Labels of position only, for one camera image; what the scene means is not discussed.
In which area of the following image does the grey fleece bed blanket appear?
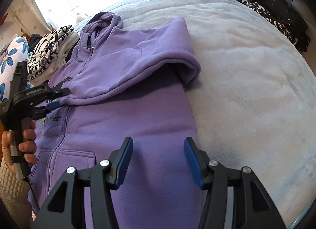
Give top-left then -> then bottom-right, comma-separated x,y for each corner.
47,0 -> 316,229

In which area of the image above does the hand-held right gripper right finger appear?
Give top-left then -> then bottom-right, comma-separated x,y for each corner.
184,137 -> 288,229

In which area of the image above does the purple zip hoodie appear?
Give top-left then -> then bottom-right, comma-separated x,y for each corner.
27,13 -> 201,229

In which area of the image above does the black knit cloth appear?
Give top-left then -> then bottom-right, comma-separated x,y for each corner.
29,34 -> 43,46

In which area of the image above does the person's left forearm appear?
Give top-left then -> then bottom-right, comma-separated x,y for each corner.
0,160 -> 34,222

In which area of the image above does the black cable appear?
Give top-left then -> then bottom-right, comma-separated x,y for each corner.
23,175 -> 41,213

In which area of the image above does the person's left hand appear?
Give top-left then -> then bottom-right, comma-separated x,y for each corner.
1,120 -> 37,169

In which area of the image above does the blue floral rolled quilt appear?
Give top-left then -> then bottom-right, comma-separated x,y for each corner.
0,35 -> 34,103

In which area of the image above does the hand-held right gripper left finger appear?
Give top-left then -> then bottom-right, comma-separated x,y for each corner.
31,137 -> 134,229

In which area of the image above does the black and white draped cloth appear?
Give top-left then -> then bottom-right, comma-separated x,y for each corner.
243,0 -> 311,53

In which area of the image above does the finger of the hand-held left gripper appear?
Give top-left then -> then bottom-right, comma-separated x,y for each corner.
23,85 -> 70,101
31,98 -> 67,116

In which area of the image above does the sheer leaf-print curtain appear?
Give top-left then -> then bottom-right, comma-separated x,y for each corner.
10,0 -> 51,37

